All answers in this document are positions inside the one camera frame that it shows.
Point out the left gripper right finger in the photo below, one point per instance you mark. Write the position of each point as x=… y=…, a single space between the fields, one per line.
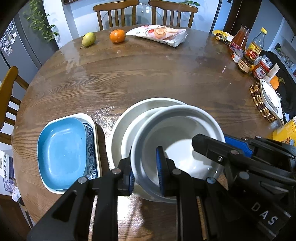
x=202 y=205

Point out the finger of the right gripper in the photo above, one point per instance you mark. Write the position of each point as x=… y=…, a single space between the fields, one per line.
x=234 y=160
x=262 y=148

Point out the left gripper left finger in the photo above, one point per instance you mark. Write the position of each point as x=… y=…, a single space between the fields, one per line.
x=88 y=206

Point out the white ramekin cup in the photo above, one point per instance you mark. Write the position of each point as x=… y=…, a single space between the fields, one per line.
x=173 y=129

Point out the blue patterned plate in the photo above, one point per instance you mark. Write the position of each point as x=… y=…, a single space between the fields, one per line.
x=93 y=168

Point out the teal blue dish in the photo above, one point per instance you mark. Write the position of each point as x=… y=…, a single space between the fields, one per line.
x=62 y=156

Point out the large white bowl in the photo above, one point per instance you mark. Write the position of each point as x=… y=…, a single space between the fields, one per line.
x=124 y=132

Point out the yellow food box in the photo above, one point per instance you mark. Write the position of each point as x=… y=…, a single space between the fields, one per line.
x=285 y=133

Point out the white plate on trivet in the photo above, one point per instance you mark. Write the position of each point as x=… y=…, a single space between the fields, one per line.
x=271 y=99

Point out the wooden bead trivet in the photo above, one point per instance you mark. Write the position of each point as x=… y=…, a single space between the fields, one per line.
x=257 y=99

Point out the small orange fruit right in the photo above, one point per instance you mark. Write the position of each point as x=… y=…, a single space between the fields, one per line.
x=274 y=82

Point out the red label jar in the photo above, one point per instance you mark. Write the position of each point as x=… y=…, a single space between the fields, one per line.
x=260 y=70

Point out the brown sauce jar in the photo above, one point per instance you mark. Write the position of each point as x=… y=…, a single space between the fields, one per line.
x=245 y=64

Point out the yellow cap oil bottle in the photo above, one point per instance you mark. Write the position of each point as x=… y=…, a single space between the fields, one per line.
x=256 y=45

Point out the red sauce bottle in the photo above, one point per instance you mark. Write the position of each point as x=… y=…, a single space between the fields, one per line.
x=240 y=39

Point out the yellow snack packet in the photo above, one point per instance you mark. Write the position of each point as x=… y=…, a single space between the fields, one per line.
x=223 y=37

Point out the white snack bag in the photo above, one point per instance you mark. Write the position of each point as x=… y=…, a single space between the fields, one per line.
x=162 y=34

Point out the dark door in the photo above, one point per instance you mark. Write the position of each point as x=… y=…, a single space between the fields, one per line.
x=242 y=13

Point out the wooden chair back right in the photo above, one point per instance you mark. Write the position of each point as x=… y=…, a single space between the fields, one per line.
x=172 y=7

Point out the wooden chair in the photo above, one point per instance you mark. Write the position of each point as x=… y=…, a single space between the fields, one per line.
x=172 y=7
x=118 y=8
x=6 y=96

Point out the orange tangerine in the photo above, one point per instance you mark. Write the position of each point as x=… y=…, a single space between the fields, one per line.
x=117 y=36

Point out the wooden chair left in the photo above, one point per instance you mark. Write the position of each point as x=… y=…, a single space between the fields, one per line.
x=6 y=96

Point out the green pear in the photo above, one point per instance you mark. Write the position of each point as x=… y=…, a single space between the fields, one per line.
x=88 y=40

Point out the wooden chair back middle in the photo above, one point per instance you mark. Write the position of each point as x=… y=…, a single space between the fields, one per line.
x=118 y=8

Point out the grey refrigerator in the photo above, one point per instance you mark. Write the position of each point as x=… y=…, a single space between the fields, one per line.
x=25 y=48

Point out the hanging green plant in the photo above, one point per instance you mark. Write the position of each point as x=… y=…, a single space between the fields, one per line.
x=38 y=22

